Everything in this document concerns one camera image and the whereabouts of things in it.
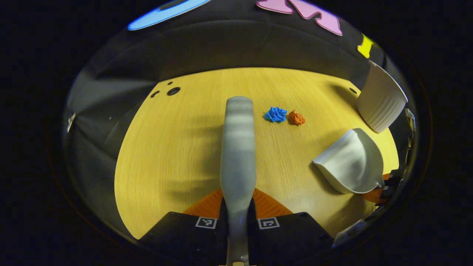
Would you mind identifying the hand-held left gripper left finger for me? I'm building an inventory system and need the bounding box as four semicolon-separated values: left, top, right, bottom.
139;188;228;265

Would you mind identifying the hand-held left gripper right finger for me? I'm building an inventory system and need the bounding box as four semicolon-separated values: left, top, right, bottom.
248;188;335;265

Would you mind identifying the white dustpan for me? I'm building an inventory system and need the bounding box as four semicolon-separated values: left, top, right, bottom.
312;128;385;195

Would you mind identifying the white ribbed garbage bin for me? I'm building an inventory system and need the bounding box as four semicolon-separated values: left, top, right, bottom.
356;60;408;133

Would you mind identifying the small white broom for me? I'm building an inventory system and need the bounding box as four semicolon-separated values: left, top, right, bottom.
220;96;258;266

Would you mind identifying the orange paper scrap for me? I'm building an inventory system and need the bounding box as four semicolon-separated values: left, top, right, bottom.
288;110;306;126

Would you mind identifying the blue paper scrap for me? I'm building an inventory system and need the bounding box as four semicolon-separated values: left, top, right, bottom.
264;107;287;123

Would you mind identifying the black backdrop cloth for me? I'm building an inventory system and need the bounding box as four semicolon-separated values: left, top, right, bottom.
63;0;418;237

